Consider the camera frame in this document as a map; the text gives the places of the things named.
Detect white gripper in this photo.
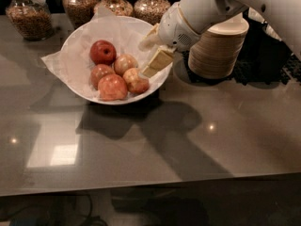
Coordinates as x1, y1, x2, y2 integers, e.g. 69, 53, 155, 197
138, 3, 200, 78

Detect yellow-red apple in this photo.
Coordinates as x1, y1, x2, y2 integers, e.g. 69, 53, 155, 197
114, 54, 138, 76
123, 68, 150, 94

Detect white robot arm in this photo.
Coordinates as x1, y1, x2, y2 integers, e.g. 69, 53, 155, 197
139, 0, 301, 79

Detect white bowl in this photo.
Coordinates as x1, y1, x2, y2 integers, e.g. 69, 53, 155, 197
59, 15, 174, 106

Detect dark red apple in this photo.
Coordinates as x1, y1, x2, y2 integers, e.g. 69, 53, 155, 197
89, 40, 117, 65

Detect red-yellow apple front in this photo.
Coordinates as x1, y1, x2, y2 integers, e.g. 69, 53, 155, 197
98, 74, 128, 101

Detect red apple left middle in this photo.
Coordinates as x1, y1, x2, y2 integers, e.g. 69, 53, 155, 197
90, 64, 115, 89

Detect glass jar right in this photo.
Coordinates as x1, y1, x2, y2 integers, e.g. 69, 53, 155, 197
134, 0, 170, 24

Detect glass jar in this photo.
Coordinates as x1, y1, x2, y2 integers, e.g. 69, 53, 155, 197
134, 0, 170, 24
6, 0, 53, 40
94, 0, 134, 17
62, 0, 99, 29

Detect front stack paper bowls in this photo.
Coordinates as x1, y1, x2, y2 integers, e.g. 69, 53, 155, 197
188, 13, 249, 80

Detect glass jar middle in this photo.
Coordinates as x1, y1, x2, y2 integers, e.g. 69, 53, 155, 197
94, 0, 134, 17

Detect white paper liner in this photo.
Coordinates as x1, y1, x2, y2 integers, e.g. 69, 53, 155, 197
42, 8, 172, 105

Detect black rubber mat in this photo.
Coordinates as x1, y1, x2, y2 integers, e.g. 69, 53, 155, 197
182, 19, 292, 85

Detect glass jar far left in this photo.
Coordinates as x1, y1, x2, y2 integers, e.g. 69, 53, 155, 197
6, 0, 53, 40

